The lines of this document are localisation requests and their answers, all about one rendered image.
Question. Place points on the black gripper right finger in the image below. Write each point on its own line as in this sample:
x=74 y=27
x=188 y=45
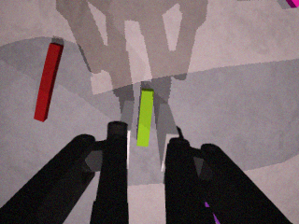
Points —
x=231 y=196

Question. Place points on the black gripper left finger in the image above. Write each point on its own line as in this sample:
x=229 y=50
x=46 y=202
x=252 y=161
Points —
x=51 y=194

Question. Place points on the red rod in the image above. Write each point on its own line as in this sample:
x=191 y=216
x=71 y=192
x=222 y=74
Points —
x=47 y=81

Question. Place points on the lime green rod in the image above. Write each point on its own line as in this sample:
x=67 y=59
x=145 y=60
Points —
x=143 y=134

